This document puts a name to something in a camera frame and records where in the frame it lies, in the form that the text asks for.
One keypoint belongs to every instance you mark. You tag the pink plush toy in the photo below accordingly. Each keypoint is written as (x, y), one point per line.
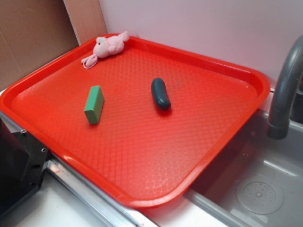
(106, 47)

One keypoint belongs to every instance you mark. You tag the grey toy faucet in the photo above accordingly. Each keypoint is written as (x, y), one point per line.
(287, 102)

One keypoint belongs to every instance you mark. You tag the grey plastic sink basin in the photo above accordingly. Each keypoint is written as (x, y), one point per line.
(255, 181)

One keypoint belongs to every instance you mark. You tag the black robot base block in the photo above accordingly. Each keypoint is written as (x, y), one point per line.
(23, 160)

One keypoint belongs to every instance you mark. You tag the green rectangular block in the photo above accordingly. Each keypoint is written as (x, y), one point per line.
(94, 105)

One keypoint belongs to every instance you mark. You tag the brown cardboard panel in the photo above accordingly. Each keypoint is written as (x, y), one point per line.
(35, 32)

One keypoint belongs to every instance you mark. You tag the dark green plastic pickle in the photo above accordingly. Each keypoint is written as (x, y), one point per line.
(160, 95)

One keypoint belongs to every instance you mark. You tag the silver metal rail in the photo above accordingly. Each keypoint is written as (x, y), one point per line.
(66, 199)

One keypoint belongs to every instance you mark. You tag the red plastic tray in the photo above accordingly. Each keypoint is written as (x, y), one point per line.
(138, 154)

